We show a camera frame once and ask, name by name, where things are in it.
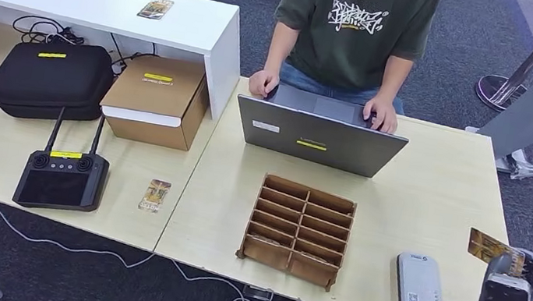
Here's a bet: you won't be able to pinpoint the person's right hand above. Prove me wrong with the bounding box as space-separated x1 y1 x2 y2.
246 67 282 101

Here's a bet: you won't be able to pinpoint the person's left hand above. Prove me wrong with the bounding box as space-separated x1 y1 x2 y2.
359 94 403 136

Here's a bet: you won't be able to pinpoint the autumn print hotel card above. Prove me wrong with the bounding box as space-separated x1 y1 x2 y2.
252 235 288 250
136 0 176 23
464 227 530 278
137 177 173 216

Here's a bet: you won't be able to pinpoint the person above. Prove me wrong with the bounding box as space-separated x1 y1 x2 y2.
243 0 443 140

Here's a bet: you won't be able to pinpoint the white card reader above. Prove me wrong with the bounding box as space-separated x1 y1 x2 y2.
391 250 453 301

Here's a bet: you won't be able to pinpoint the brown wooden card holder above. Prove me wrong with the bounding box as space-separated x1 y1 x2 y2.
233 170 361 295

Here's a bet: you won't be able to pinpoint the grey laptop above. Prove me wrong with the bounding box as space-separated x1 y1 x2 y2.
228 76 415 184

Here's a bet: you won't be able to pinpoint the clear plastic bag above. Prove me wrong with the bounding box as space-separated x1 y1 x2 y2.
491 145 533 182

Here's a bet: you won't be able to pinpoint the brown cardboard box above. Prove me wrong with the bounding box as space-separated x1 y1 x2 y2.
94 48 216 154

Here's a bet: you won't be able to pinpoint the white desk shelf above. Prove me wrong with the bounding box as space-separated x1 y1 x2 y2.
0 0 252 124

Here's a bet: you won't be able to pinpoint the clear plastic piece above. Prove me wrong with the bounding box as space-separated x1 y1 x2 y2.
241 284 274 301

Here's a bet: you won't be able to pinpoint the black zip carrying case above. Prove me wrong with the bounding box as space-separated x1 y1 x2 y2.
0 32 119 131

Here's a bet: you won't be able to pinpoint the black remote controller with antennas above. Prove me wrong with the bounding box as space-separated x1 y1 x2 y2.
11 102 118 219

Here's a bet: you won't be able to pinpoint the black power cable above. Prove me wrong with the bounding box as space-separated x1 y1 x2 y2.
102 31 158 78

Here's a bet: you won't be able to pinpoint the tangled black cables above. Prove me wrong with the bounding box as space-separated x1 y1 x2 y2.
9 12 88 52

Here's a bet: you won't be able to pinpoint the white cable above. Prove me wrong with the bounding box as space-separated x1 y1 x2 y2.
0 207 281 301

